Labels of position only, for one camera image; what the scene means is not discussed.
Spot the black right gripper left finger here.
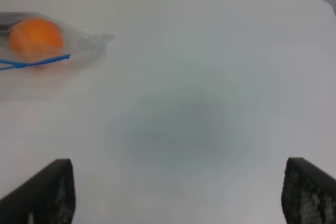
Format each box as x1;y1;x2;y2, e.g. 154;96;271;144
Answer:
1;159;76;223

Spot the clear zip bag blue zipper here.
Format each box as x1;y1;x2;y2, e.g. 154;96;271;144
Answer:
1;12;115;70

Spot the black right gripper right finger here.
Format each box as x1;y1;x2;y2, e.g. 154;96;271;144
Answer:
281;157;335;224

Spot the orange fruit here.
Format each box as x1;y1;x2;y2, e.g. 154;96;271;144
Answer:
8;17;64;62

